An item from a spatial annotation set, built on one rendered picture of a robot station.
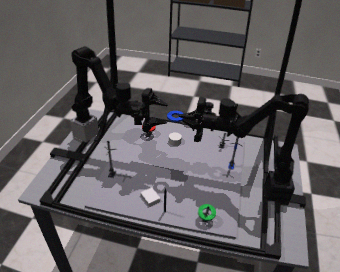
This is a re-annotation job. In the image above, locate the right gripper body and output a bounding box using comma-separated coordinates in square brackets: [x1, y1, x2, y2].
[129, 88, 152, 133]

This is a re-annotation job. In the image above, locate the green ring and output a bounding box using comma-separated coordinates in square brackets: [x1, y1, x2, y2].
[198, 204, 216, 221]

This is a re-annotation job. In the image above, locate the white cylinder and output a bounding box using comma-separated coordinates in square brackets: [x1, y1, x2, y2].
[169, 133, 182, 146]

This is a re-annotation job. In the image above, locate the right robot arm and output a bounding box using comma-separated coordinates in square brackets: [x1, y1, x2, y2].
[71, 46, 144, 125]

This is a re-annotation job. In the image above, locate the white square block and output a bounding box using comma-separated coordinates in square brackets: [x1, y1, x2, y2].
[141, 188, 160, 206]

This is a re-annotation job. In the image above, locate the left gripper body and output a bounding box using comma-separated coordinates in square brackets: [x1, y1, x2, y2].
[194, 96, 218, 142]

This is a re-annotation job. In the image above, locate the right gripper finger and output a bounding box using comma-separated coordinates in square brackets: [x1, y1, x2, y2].
[149, 93, 168, 106]
[149, 117, 167, 130]

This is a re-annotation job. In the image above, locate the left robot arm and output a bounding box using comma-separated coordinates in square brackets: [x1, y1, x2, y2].
[216, 94, 309, 186]

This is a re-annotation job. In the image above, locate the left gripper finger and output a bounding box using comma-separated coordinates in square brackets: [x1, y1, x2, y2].
[179, 108, 197, 121]
[182, 118, 197, 130]

